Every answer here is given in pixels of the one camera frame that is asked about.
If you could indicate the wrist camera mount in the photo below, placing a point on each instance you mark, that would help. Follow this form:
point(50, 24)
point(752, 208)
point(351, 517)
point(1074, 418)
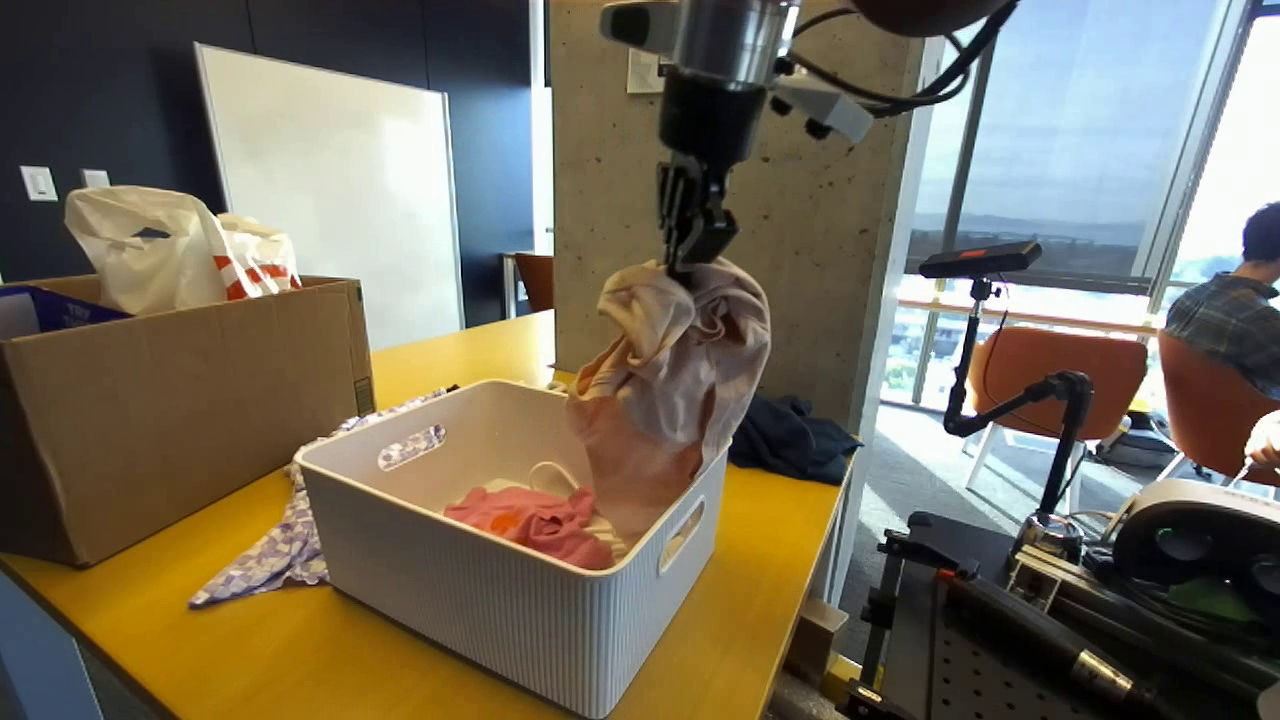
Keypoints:
point(824, 113)

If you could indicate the peach shirt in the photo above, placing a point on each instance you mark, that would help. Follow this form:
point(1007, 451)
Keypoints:
point(683, 387)

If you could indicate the white wall outlet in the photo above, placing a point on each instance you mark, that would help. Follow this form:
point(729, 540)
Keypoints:
point(96, 177)
point(36, 181)

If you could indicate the white plastic storage bin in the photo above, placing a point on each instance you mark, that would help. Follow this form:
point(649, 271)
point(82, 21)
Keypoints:
point(506, 624)

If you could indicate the whiteboard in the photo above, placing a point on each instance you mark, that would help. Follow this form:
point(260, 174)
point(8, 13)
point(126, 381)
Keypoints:
point(344, 174)

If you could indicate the white rounded device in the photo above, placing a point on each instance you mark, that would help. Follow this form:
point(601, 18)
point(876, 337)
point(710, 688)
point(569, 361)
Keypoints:
point(1203, 514)

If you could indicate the QR code poster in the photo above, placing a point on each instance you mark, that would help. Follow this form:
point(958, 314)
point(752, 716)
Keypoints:
point(642, 72)

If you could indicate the white orange plastic bag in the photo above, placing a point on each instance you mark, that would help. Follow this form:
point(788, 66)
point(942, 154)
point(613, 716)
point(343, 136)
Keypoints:
point(144, 255)

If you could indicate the pink cloth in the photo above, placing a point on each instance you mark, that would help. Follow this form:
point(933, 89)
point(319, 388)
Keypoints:
point(532, 521)

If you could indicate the seated person plaid shirt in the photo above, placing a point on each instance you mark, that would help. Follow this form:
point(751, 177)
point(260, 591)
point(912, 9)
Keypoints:
point(1233, 327)

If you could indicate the blue bag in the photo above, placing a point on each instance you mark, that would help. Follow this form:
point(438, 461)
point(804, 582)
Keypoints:
point(63, 308)

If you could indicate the black stereo camera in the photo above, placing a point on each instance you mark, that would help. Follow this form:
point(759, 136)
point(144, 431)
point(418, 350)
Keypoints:
point(982, 258)

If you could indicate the brown chair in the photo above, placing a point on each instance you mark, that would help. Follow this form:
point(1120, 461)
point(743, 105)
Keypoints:
point(536, 281)

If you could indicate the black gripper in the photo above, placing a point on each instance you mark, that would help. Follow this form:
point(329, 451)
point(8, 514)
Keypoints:
point(710, 120)

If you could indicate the black orange bar clamp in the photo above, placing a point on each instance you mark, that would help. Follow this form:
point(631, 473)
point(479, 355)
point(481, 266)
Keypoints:
point(880, 601)

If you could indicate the orange chair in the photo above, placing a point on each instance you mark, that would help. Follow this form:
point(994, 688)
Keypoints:
point(1055, 366)
point(1214, 413)

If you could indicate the brown cardboard box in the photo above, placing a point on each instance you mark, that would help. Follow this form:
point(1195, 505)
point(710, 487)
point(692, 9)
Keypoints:
point(160, 413)

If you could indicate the black articulated camera stand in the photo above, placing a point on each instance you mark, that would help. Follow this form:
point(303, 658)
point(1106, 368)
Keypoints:
point(1055, 393)

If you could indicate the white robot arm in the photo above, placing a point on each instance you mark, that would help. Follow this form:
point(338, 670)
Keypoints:
point(733, 41)

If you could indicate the purple floral cloth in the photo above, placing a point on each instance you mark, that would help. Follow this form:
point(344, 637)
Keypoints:
point(260, 563)

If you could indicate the black tool with grey grip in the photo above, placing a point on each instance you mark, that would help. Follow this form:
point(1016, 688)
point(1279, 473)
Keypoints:
point(1025, 632)

